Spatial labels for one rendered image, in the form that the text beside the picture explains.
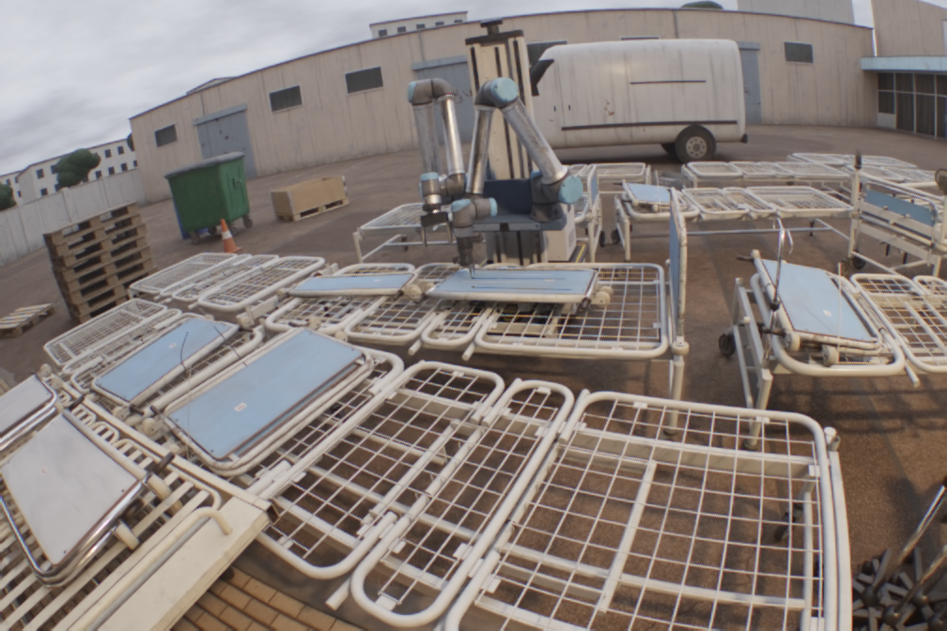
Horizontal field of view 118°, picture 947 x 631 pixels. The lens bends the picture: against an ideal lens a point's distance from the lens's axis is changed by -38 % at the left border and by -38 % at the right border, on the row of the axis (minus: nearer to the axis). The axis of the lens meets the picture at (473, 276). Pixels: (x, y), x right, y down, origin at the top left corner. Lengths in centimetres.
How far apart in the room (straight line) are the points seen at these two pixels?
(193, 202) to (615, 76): 797
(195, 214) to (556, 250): 680
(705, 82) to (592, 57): 222
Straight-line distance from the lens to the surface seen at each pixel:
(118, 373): 234
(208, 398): 171
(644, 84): 911
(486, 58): 278
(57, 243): 588
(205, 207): 840
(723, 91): 945
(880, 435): 233
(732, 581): 161
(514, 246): 288
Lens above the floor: 134
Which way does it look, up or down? 20 degrees down
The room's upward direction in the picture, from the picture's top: 8 degrees counter-clockwise
